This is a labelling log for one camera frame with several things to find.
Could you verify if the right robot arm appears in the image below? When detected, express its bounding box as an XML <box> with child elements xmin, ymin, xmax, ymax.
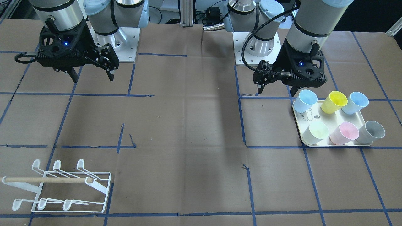
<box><xmin>15</xmin><ymin>0</ymin><xmax>149</xmax><ymax>83</ymax></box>

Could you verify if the pink cup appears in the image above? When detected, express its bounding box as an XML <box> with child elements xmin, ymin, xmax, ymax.
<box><xmin>330</xmin><ymin>121</ymin><xmax>360</xmax><ymax>145</ymax></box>

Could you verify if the light blue cup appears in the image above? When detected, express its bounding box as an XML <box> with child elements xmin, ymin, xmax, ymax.
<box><xmin>293</xmin><ymin>89</ymin><xmax>318</xmax><ymax>113</ymax></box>

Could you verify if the black electronics box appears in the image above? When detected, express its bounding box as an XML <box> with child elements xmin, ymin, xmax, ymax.
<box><xmin>206</xmin><ymin>6</ymin><xmax>221</xmax><ymax>21</ymax></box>

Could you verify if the cream plastic tray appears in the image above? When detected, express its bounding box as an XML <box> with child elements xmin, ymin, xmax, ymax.
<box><xmin>292</xmin><ymin>100</ymin><xmax>366</xmax><ymax>148</ymax></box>

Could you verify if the yellow cup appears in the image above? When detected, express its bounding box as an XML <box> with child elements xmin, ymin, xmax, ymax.
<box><xmin>321</xmin><ymin>91</ymin><xmax>348</xmax><ymax>114</ymax></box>

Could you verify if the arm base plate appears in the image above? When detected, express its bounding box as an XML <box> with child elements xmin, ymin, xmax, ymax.
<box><xmin>90</xmin><ymin>27</ymin><xmax>140</xmax><ymax>63</ymax></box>
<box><xmin>233</xmin><ymin>32</ymin><xmax>281</xmax><ymax>66</ymax></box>

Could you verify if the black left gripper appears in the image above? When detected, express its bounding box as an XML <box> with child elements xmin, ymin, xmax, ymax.
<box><xmin>254</xmin><ymin>40</ymin><xmax>327</xmax><ymax>97</ymax></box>

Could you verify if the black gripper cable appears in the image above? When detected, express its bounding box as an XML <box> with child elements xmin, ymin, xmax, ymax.
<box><xmin>241</xmin><ymin>8</ymin><xmax>299</xmax><ymax>74</ymax></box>

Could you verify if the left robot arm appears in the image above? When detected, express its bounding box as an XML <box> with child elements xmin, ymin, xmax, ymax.
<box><xmin>221</xmin><ymin>0</ymin><xmax>352</xmax><ymax>96</ymax></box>

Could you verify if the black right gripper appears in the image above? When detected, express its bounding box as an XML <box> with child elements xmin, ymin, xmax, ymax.
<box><xmin>36</xmin><ymin>19</ymin><xmax>119</xmax><ymax>83</ymax></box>

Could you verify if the pale green cup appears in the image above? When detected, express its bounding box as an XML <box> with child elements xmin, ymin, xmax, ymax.
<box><xmin>302</xmin><ymin>121</ymin><xmax>329</xmax><ymax>145</ymax></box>

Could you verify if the white wire cup rack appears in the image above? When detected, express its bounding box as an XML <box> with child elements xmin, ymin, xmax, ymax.
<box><xmin>2</xmin><ymin>159</ymin><xmax>112</xmax><ymax>213</ymax></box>

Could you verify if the grey cup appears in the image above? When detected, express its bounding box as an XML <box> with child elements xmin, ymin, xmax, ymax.
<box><xmin>356</xmin><ymin>121</ymin><xmax>386</xmax><ymax>144</ymax></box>

